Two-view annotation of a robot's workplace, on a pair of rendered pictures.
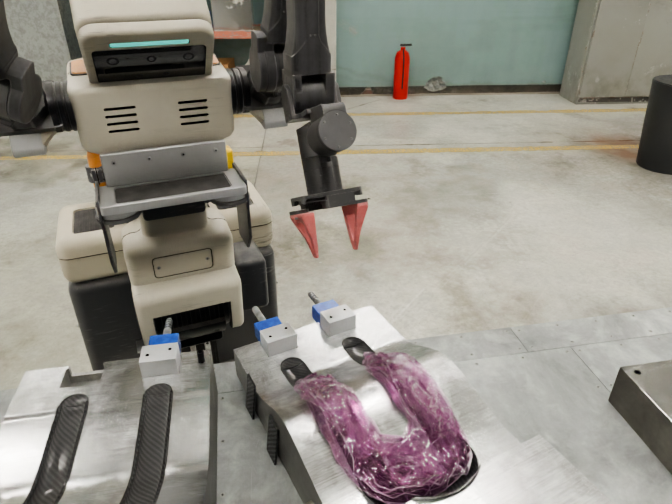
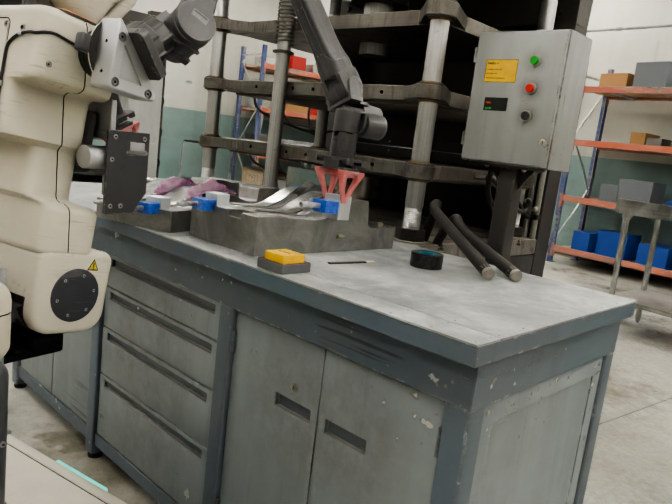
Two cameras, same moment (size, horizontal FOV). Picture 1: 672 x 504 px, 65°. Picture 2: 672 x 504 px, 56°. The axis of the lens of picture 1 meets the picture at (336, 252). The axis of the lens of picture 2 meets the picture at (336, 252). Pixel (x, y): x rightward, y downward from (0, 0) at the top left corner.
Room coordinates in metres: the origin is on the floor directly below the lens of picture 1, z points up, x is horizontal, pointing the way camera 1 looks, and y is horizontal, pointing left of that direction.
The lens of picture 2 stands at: (1.24, 1.66, 1.07)
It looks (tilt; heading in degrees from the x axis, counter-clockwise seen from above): 10 degrees down; 233
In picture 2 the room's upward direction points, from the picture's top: 7 degrees clockwise
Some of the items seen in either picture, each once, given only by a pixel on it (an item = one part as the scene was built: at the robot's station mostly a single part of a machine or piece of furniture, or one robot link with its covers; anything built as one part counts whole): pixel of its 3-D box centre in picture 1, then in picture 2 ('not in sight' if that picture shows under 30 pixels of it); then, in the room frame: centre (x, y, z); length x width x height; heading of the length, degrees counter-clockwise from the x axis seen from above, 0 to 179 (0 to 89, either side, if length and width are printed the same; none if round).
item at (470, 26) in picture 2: not in sight; (375, 54); (-0.41, -0.46, 1.45); 1.29 x 0.82 x 0.19; 101
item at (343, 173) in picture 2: not in sight; (342, 181); (0.41, 0.53, 0.99); 0.07 x 0.07 x 0.09; 10
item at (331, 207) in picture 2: not in sight; (322, 205); (0.45, 0.52, 0.93); 0.13 x 0.05 x 0.05; 10
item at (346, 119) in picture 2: not in sight; (349, 122); (0.40, 0.52, 1.12); 0.07 x 0.06 x 0.07; 4
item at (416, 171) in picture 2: not in sight; (361, 173); (-0.42, -0.46, 0.96); 1.29 x 0.83 x 0.18; 101
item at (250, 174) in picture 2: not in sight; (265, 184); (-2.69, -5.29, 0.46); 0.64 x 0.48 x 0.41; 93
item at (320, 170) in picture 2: not in sight; (333, 180); (0.41, 0.50, 0.99); 0.07 x 0.07 x 0.09; 10
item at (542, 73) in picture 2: not in sight; (494, 268); (-0.39, 0.35, 0.74); 0.31 x 0.22 x 1.47; 101
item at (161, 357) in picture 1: (165, 345); (200, 203); (0.62, 0.26, 0.89); 0.13 x 0.05 x 0.05; 10
